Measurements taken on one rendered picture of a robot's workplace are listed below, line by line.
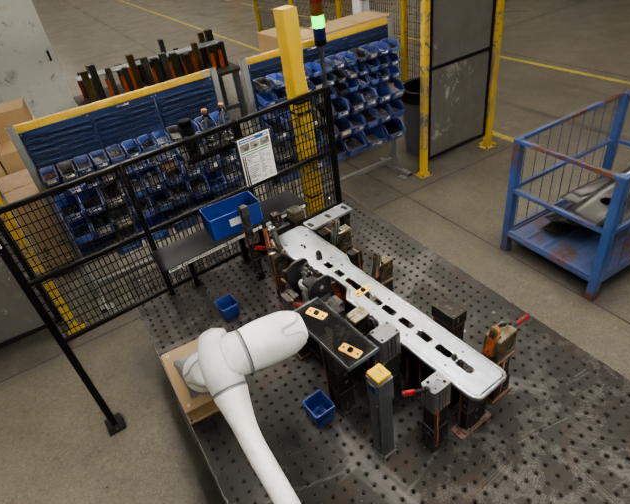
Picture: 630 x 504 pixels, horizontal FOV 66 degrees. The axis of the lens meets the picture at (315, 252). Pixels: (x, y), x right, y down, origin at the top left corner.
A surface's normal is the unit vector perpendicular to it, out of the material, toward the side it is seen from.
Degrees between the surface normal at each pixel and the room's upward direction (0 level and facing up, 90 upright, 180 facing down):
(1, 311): 90
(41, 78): 90
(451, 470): 0
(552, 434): 0
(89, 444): 0
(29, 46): 90
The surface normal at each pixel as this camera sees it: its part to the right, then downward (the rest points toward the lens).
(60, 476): -0.13, -0.80
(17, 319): 0.50, 0.45
